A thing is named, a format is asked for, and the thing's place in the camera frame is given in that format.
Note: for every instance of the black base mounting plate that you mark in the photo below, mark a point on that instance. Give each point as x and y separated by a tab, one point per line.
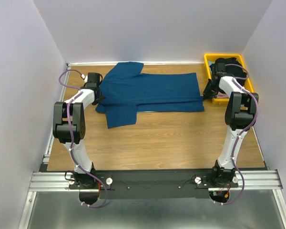
151	184

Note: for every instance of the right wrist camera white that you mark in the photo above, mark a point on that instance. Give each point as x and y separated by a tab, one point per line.
218	66

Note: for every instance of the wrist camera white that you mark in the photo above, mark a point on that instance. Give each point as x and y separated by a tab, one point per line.
92	79
218	66

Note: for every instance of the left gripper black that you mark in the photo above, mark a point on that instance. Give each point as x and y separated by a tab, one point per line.
101	98

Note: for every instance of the yellow plastic bin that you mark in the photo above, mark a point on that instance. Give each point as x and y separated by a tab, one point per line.
212	57

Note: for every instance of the black t shirt in bin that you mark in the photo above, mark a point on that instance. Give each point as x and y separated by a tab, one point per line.
231	69

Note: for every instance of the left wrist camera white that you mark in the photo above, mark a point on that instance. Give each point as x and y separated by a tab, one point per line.
92	79

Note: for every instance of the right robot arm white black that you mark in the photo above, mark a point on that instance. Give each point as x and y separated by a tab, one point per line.
241	114

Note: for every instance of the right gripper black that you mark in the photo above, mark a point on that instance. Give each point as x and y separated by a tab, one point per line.
206	94

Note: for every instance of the blue t shirt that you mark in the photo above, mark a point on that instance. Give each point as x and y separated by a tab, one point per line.
128	91

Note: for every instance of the pink t shirt in bin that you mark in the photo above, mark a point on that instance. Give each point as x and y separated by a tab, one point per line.
222	96

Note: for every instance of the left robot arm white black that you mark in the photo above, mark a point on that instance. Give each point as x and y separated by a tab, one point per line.
69	128

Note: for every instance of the aluminium frame rail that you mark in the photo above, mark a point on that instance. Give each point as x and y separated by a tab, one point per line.
158	141

